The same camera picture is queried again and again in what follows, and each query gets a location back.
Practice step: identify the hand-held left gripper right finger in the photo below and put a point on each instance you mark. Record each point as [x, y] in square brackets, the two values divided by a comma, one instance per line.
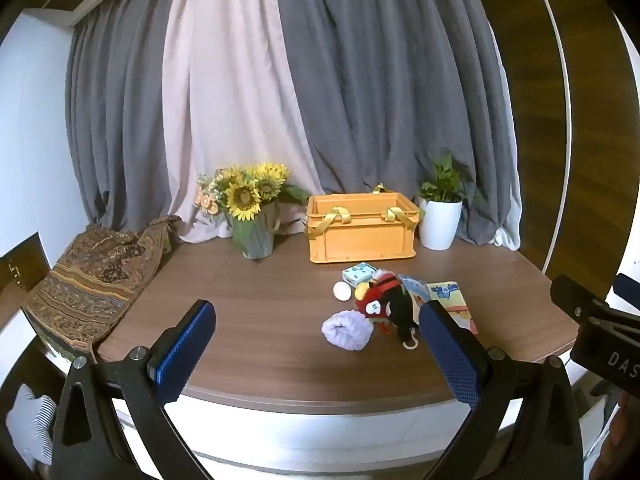
[450, 355]

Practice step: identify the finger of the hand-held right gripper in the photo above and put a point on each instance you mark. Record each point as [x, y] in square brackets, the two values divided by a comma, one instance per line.
[575, 297]

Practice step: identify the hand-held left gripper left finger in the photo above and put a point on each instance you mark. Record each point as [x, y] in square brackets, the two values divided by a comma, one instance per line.
[185, 345]

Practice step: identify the colourful cloth book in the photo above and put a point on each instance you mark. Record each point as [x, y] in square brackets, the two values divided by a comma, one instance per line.
[450, 300]

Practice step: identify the red plush toy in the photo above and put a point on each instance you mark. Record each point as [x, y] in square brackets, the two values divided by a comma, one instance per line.
[372, 305]

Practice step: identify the lavender terry wristband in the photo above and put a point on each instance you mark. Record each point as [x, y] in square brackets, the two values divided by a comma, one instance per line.
[347, 330]

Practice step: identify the orange plastic crate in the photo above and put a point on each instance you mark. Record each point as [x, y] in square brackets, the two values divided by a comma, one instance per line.
[360, 245]

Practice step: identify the person's right forearm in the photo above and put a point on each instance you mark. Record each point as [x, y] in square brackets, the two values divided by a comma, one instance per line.
[625, 425]

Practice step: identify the brown patterned cloth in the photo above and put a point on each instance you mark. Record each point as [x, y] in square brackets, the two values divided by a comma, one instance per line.
[95, 280]

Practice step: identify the small teal box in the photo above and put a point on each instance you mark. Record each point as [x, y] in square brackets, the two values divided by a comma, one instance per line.
[359, 275]

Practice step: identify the small white ball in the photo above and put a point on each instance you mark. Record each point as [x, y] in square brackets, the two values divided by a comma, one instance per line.
[342, 291]

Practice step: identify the grey-green ribbed vase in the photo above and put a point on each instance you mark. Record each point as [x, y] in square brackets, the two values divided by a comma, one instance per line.
[257, 242]

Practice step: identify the potted plant in white pot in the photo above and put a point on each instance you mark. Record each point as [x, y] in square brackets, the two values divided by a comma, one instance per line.
[440, 225]

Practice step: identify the sunflower bouquet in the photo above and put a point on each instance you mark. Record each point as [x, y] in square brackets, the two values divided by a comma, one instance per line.
[243, 199]

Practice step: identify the white striped cloth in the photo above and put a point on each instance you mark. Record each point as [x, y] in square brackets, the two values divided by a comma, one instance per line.
[30, 420]

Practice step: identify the white cabinet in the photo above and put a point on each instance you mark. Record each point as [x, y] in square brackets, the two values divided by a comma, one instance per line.
[30, 160]

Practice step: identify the grey curtain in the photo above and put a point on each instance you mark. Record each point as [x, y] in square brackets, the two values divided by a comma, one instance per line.
[400, 85]
[120, 110]

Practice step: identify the pale pink curtain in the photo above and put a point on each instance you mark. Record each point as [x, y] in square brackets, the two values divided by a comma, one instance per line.
[235, 85]

